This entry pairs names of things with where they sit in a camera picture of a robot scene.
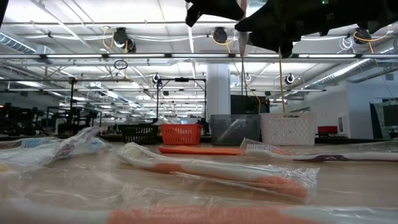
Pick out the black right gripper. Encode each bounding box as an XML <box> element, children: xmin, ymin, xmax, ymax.
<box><xmin>234</xmin><ymin>0</ymin><xmax>343</xmax><ymax>59</ymax></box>

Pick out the purple toothbrush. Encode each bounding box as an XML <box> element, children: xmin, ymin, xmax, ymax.
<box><xmin>239</xmin><ymin>138</ymin><xmax>398</xmax><ymax>163</ymax></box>
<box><xmin>30</xmin><ymin>141</ymin><xmax>94</xmax><ymax>163</ymax></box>

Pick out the orange toothbrush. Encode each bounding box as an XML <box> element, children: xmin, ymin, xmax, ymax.
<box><xmin>116</xmin><ymin>141</ymin><xmax>312</xmax><ymax>200</ymax></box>
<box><xmin>118</xmin><ymin>146</ymin><xmax>320</xmax><ymax>187</ymax></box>
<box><xmin>0</xmin><ymin>158</ymin><xmax>398</xmax><ymax>224</ymax></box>

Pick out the black cabinet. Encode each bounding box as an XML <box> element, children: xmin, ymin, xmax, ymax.
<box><xmin>230</xmin><ymin>95</ymin><xmax>271</xmax><ymax>115</ymax></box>

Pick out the white pillar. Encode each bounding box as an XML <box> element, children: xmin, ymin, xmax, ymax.
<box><xmin>206</xmin><ymin>63</ymin><xmax>231</xmax><ymax>121</ymax></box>

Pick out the white perforated basket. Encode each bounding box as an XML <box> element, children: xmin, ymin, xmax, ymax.
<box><xmin>260</xmin><ymin>112</ymin><xmax>317</xmax><ymax>147</ymax></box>

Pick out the red box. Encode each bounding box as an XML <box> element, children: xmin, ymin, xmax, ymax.
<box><xmin>317</xmin><ymin>125</ymin><xmax>338</xmax><ymax>134</ymax></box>

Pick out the grey plastic bin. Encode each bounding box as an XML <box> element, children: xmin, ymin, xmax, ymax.
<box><xmin>210</xmin><ymin>114</ymin><xmax>261</xmax><ymax>146</ymax></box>

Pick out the orange plastic basket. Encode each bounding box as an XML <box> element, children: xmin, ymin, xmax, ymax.
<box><xmin>160</xmin><ymin>123</ymin><xmax>203</xmax><ymax>146</ymax></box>

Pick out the orange flat mat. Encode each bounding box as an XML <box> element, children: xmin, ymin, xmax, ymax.
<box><xmin>158</xmin><ymin>145</ymin><xmax>292</xmax><ymax>156</ymax></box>

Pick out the black plastic basket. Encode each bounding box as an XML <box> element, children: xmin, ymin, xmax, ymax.
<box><xmin>121</xmin><ymin>123</ymin><xmax>160</xmax><ymax>144</ymax></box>

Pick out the dark monitor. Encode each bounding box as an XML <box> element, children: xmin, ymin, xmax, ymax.
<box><xmin>369</xmin><ymin>99</ymin><xmax>398</xmax><ymax>140</ymax></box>

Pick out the black robot workstation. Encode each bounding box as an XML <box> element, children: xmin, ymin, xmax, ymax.
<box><xmin>0</xmin><ymin>102</ymin><xmax>41</xmax><ymax>136</ymax></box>
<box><xmin>46</xmin><ymin>105</ymin><xmax>103</xmax><ymax>135</ymax></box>

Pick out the black gantry frame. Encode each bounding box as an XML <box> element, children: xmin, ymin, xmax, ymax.
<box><xmin>156</xmin><ymin>77</ymin><xmax>208</xmax><ymax>125</ymax></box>

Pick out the silver ventilation duct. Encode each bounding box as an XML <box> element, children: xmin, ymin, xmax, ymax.
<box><xmin>0</xmin><ymin>30</ymin><xmax>57</xmax><ymax>65</ymax></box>
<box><xmin>304</xmin><ymin>37</ymin><xmax>398</xmax><ymax>91</ymax></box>

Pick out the black hanging cable loop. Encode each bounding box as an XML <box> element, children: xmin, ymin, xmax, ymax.
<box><xmin>113</xmin><ymin>59</ymin><xmax>129</xmax><ymax>71</ymax></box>

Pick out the white wall device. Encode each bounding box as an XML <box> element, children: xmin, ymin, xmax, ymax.
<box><xmin>338</xmin><ymin>113</ymin><xmax>351</xmax><ymax>138</ymax></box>

